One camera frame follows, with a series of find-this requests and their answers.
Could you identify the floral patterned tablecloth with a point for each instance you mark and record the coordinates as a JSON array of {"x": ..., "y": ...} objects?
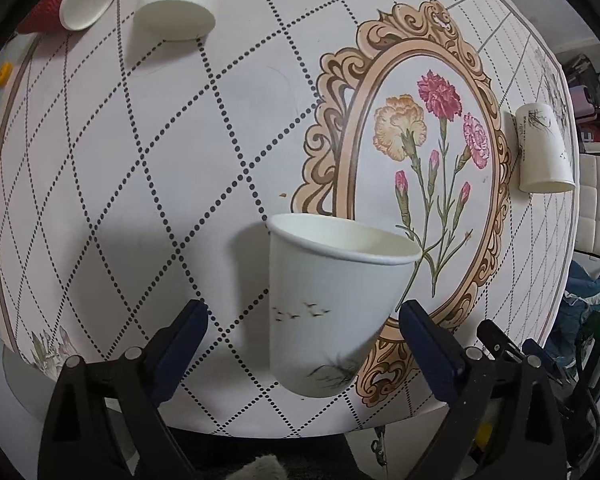
[{"x": 137, "y": 174}]

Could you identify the white paper cup lying right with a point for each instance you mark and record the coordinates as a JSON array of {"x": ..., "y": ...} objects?
[{"x": 545, "y": 167}]

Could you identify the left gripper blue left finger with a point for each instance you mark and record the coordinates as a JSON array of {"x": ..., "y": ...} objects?
[{"x": 173, "y": 347}]

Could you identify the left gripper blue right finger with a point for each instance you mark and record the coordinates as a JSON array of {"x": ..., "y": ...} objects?
[{"x": 435, "y": 350}]

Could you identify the blue denim ruffled cloth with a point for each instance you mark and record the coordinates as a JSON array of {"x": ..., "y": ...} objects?
[{"x": 580, "y": 299}]

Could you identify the white padded chair right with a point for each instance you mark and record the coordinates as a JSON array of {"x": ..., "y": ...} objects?
[{"x": 588, "y": 228}]

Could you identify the white paper cup with birds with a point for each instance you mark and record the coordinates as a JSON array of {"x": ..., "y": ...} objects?
[{"x": 333, "y": 284}]

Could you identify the red ribbed paper cup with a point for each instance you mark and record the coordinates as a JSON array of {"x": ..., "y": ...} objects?
[{"x": 60, "y": 15}]

